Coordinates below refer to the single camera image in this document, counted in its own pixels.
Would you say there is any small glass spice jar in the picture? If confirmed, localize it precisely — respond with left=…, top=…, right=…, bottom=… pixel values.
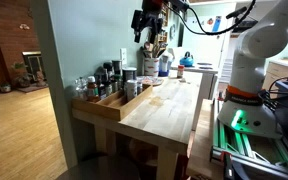
left=136, top=81, right=144, bottom=96

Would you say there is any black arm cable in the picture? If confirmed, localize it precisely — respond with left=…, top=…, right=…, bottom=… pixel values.
left=168, top=0, right=257, bottom=36

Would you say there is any white tissue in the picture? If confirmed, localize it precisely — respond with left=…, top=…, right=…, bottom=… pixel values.
left=166, top=47, right=176, bottom=62

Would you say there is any black camera on stand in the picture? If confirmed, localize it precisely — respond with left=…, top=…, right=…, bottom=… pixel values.
left=225, top=5, right=260, bottom=34

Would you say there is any wooden spatula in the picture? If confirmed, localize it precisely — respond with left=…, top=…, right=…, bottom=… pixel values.
left=152, top=43, right=162, bottom=59

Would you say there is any black pepper grinder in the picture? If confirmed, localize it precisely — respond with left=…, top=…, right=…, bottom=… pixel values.
left=102, top=61, right=114, bottom=80

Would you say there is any dark sauce bottle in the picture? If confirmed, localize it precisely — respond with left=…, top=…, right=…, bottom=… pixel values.
left=98, top=78, right=107, bottom=100
left=104, top=71, right=114, bottom=97

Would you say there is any wooden drawer cabinet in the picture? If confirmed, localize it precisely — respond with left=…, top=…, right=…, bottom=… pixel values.
left=261, top=59, right=288, bottom=92

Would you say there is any white stove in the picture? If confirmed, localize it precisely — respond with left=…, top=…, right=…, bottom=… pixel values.
left=169, top=61, right=220, bottom=101

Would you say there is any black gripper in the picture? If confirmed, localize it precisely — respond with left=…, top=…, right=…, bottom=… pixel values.
left=131, top=0, right=165, bottom=45

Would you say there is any white salt grinder steel top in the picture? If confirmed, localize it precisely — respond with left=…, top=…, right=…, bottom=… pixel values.
left=160, top=54, right=170, bottom=73

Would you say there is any white-cap bottle with red label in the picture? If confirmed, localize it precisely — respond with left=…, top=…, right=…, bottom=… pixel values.
left=86, top=75, right=100, bottom=102

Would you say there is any blue fridge magnet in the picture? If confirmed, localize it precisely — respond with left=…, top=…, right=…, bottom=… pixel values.
left=211, top=15, right=223, bottom=34

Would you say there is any potted green plant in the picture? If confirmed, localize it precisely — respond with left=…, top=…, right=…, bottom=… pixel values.
left=10, top=61, right=34, bottom=89

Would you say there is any wooden wall spice rack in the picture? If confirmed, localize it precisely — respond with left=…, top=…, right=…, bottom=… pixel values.
left=155, top=2, right=170, bottom=44

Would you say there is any wooden tray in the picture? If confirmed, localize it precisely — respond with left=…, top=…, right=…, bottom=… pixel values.
left=71, top=84, right=154, bottom=122

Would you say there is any clear glass bottle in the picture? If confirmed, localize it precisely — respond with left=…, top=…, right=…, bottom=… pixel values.
left=75, top=76, right=87, bottom=100

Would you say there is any black cylindrical canister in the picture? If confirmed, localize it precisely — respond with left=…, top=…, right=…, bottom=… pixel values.
left=112, top=59, right=123, bottom=76

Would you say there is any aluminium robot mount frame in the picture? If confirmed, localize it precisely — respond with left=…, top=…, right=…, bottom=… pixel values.
left=209, top=99, right=288, bottom=180

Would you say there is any blue kettle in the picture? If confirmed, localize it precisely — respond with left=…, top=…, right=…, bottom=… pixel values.
left=179, top=51, right=195, bottom=68

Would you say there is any white-lidded can with dark label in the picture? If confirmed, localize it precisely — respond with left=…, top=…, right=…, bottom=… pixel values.
left=126, top=79, right=139, bottom=102

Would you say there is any white and orange utensil crock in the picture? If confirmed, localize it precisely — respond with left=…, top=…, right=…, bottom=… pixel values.
left=143, top=57, right=160, bottom=78

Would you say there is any dark canister with silver rim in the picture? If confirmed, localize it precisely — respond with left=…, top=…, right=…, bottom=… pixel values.
left=122, top=67, right=138, bottom=84

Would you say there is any small plant pot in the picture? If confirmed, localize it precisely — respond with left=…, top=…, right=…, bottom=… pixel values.
left=0, top=82, right=12, bottom=94

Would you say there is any colourful patterned plate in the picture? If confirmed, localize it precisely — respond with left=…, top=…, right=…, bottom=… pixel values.
left=137, top=75, right=165, bottom=87

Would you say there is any fireplace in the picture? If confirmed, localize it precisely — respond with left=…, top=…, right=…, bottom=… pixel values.
left=21, top=50, right=46, bottom=82

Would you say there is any wooden spoon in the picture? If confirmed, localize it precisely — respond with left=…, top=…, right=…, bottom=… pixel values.
left=144, top=41, right=154, bottom=58

